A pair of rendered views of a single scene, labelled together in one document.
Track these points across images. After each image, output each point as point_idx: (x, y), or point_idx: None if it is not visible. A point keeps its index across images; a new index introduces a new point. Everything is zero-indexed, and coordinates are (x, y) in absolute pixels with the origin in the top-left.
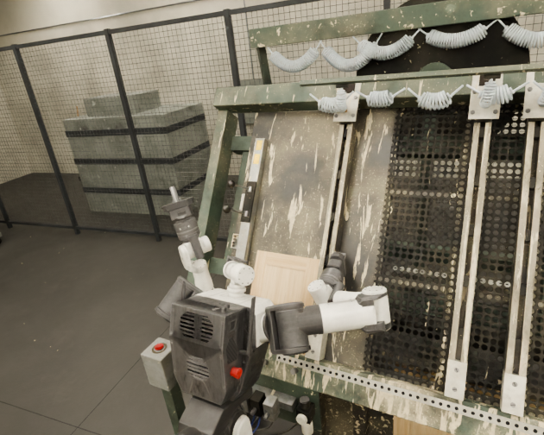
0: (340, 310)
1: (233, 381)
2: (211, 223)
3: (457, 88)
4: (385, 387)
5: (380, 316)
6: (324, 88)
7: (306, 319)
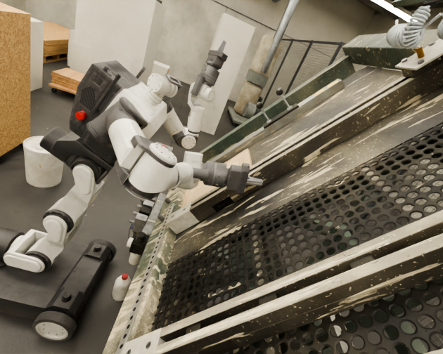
0: (123, 128)
1: (80, 123)
2: (257, 122)
3: None
4: (143, 283)
5: (133, 170)
6: (432, 36)
7: (112, 114)
